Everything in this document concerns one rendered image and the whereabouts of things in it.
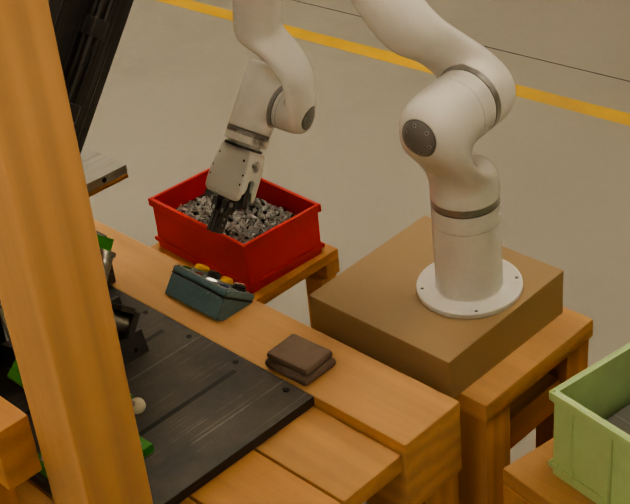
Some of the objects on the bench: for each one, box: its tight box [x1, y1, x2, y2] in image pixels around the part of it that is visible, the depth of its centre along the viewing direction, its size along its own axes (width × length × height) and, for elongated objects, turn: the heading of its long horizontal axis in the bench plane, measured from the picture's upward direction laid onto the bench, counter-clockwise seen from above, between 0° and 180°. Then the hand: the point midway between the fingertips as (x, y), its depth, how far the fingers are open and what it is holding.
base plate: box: [0, 250, 315, 504], centre depth 232 cm, size 42×110×2 cm, turn 54°
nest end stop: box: [115, 310, 140, 340], centre depth 223 cm, size 4×7×6 cm, turn 54°
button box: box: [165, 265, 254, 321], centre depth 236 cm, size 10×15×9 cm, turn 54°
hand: (217, 222), depth 239 cm, fingers closed
